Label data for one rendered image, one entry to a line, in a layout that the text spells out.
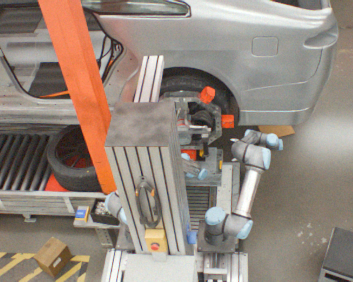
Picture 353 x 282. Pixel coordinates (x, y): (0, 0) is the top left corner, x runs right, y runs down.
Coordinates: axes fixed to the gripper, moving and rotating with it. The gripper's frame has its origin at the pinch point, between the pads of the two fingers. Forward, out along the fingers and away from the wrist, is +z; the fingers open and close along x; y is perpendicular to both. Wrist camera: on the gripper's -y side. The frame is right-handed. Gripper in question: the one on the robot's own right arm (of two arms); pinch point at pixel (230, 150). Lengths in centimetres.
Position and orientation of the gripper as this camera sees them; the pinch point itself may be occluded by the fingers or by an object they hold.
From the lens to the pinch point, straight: 335.7
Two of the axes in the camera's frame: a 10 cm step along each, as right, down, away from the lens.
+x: 0.3, 9.6, -2.8
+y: -2.8, -2.6, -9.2
